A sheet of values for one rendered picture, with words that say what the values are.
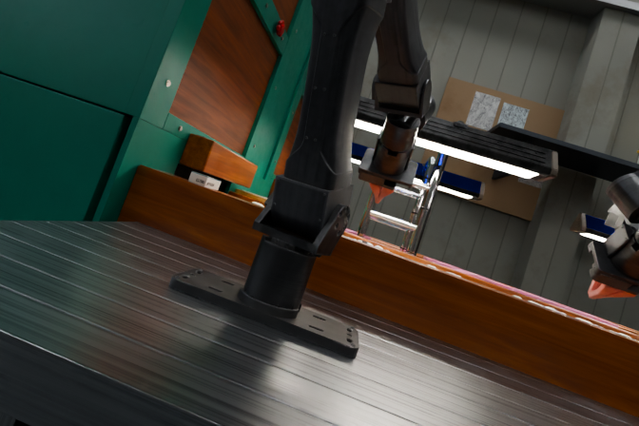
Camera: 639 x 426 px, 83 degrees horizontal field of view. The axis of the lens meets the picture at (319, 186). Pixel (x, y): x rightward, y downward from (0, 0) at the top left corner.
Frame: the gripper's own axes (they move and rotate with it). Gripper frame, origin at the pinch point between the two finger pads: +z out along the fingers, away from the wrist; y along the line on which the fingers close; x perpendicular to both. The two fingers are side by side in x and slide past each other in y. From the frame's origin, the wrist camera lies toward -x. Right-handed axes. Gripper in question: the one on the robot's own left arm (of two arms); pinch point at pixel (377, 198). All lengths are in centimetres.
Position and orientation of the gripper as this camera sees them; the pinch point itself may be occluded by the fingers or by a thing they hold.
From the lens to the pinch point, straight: 75.2
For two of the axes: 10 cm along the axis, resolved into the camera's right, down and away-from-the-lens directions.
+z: -1.0, 7.0, 7.0
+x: -3.4, 6.4, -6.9
